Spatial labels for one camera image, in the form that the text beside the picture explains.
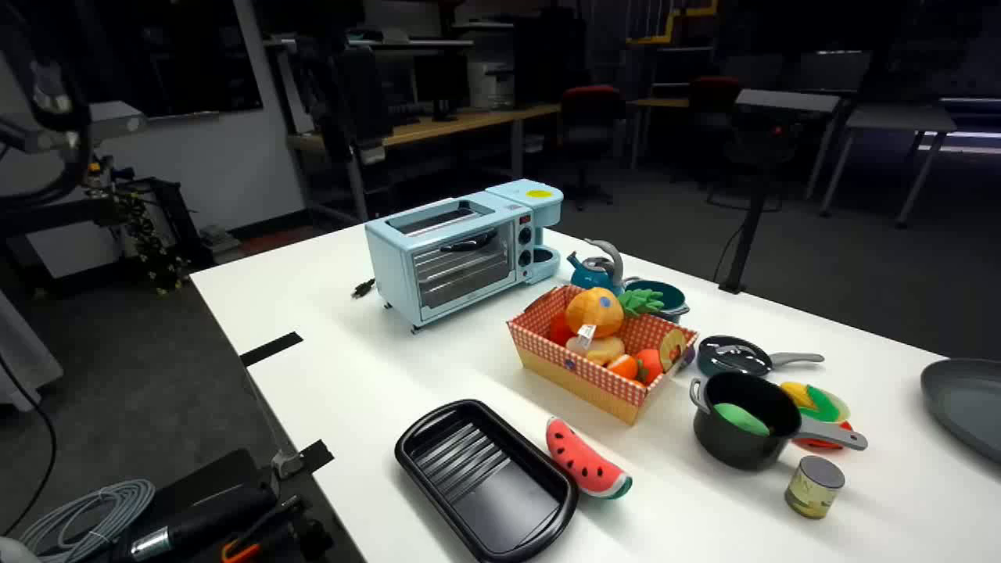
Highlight red toy tomato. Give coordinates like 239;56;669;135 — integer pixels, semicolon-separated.
546;314;579;348

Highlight small tin can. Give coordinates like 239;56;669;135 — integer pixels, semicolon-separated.
783;453;849;521

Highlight large grey plate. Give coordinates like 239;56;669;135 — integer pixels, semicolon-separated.
921;358;1001;465

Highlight small grey toy frying pan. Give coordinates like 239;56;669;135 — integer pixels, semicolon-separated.
696;331;828;380

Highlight light blue toy toaster oven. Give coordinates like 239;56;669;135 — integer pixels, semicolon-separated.
364;178;566;335

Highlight black rectangular plastic tray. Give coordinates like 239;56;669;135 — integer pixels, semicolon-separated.
392;397;582;563

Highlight orange plush fruit toy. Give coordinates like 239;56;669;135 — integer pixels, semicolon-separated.
563;284;629;340

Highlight green pineapple leaf toy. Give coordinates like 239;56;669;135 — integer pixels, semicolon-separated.
618;284;669;319

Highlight coiled grey cable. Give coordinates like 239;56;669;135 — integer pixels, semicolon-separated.
20;474;160;563

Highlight teal toy bowl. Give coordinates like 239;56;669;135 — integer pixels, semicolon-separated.
624;275;691;321

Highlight black toy cooking pot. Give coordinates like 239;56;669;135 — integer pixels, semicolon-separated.
685;368;807;472

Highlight orange checkered basket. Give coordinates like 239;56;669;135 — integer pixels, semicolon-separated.
506;282;702;428

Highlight grey folding table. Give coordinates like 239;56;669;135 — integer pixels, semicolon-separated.
732;84;963;229

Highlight black stand pole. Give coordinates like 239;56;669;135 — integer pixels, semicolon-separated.
717;153;777;296

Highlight blue toy kettle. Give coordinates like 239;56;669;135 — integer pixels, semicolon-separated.
566;238;629;296

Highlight red plush watermelon slice toy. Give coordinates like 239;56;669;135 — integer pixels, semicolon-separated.
546;416;635;504

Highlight wooden top desk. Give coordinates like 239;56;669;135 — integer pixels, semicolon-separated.
379;100;566;182

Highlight black tape strip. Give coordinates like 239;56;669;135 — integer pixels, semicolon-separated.
239;329;308;368
272;438;338;481

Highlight green leafy plant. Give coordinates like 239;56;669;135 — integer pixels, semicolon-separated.
87;153;202;296

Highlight red black office chair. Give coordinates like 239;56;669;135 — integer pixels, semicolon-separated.
558;82;635;207

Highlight green round toy piece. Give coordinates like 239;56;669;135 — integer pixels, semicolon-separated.
709;399;777;438

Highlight green toy plate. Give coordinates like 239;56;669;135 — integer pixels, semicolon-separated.
799;385;855;426

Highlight red toy plate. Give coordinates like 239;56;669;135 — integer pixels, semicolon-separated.
791;420;859;456

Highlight yellow toy piece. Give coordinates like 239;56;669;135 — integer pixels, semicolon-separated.
780;379;817;412

